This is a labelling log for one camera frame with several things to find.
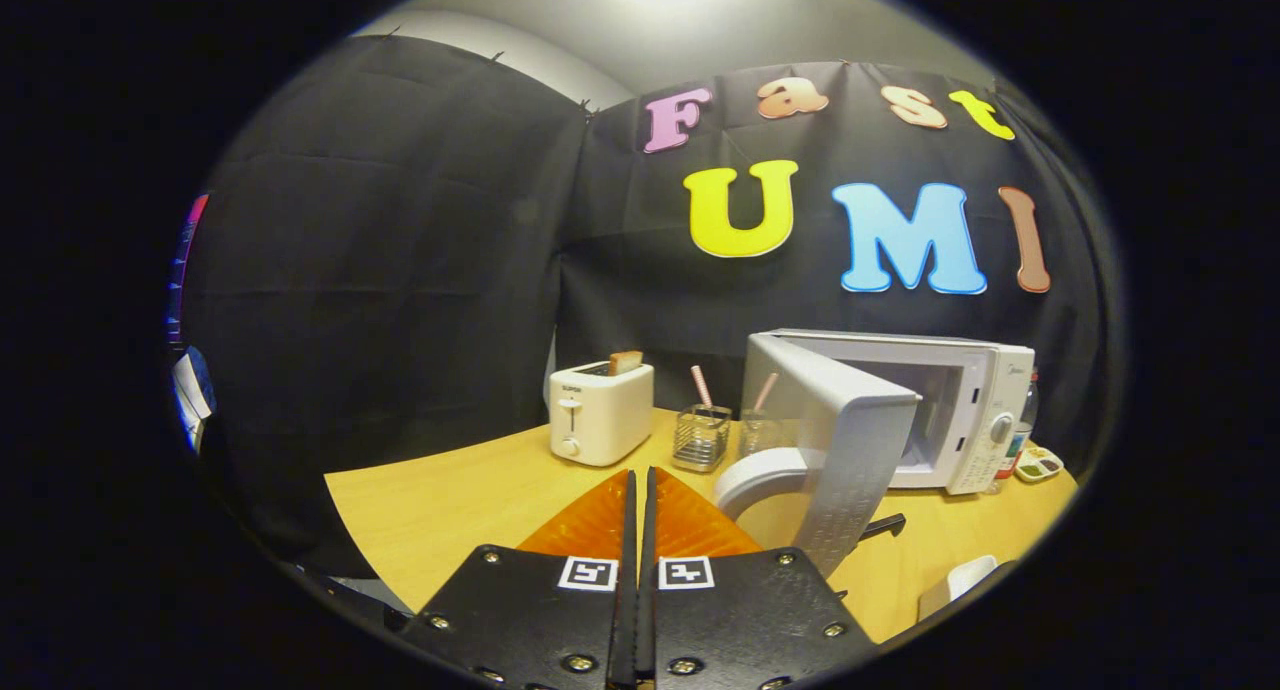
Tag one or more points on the black bar piece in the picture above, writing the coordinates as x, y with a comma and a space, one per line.
882, 526

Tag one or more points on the pink striped straw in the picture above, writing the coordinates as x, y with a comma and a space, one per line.
701, 385
765, 392

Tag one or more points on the toast slice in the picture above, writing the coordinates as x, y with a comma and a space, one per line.
626, 362

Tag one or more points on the white toaster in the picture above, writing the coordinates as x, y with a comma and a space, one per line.
600, 415

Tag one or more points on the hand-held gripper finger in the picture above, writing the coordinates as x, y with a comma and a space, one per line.
625, 610
648, 610

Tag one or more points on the clear plastic water bottle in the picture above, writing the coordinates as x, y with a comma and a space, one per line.
1020, 435

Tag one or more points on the white divided condiment tray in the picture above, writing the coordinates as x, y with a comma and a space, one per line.
1038, 465

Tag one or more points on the colourful banner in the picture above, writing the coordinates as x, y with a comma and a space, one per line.
190, 390

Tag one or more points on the white rectangular dish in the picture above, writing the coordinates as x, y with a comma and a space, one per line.
955, 582

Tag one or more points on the white microwave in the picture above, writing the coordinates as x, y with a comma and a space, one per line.
860, 440

